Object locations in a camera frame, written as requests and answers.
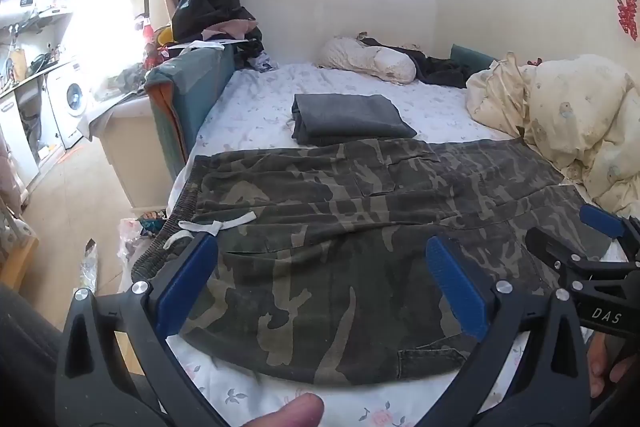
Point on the white bedside cabinet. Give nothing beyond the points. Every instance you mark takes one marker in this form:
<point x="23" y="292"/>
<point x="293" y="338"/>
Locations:
<point x="130" y="147"/>

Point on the green pillow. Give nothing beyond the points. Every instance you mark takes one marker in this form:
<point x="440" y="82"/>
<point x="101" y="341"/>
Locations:
<point x="465" y="56"/>

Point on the pile of mixed clothes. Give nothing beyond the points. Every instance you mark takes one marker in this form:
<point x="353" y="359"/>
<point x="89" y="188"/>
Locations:
<point x="250" y="49"/>

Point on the white kitchen base cabinet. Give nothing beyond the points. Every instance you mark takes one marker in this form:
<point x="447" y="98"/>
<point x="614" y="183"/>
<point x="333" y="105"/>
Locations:
<point x="15" y="147"/>

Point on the bed with floral sheet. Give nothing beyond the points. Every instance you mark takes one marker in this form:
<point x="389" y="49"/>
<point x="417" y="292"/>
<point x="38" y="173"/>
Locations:
<point x="260" y="107"/>

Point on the white water heater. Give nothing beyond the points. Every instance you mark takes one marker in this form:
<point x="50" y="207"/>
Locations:
<point x="25" y="2"/>

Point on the person's right hand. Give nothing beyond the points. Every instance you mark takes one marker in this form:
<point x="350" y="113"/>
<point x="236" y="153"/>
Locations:
<point x="600" y="362"/>

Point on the teal padded bed board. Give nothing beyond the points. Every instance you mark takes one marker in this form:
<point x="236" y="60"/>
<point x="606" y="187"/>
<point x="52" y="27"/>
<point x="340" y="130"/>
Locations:
<point x="200" y="97"/>

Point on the person's left hand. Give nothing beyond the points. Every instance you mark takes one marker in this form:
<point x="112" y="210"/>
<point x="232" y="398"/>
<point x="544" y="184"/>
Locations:
<point x="300" y="412"/>

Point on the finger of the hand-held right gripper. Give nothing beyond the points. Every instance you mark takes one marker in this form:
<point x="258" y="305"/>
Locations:
<point x="600" y="219"/>
<point x="550" y="247"/>

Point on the clear plastic bag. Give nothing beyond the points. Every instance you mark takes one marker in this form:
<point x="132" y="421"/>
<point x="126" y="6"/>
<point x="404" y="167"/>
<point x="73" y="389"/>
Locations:
<point x="130" y="237"/>

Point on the person's dark clothing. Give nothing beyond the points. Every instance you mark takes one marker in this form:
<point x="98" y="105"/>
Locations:
<point x="25" y="357"/>

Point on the folded grey pants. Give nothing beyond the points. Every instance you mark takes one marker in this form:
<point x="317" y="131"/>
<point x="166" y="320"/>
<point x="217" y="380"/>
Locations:
<point x="350" y="114"/>

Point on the camouflage pants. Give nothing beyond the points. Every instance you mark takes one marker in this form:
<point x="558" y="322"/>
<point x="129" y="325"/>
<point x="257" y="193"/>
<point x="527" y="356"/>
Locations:
<point x="325" y="232"/>

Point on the cream patterned quilt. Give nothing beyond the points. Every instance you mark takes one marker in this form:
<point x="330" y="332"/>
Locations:
<point x="565" y="107"/>

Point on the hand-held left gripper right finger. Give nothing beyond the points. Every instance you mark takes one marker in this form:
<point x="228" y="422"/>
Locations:
<point x="457" y="287"/>

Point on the dark crumpled clothes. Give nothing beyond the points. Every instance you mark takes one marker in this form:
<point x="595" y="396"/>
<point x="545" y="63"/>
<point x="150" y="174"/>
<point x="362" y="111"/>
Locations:
<point x="440" y="72"/>

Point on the cream pillow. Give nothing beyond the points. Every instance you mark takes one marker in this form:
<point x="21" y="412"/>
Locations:
<point x="370" y="59"/>

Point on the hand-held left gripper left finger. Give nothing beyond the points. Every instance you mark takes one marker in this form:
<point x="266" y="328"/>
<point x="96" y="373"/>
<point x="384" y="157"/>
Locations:
<point x="187" y="279"/>

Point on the white washing machine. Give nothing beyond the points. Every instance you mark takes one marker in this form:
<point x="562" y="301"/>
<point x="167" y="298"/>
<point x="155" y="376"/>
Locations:
<point x="70" y="99"/>

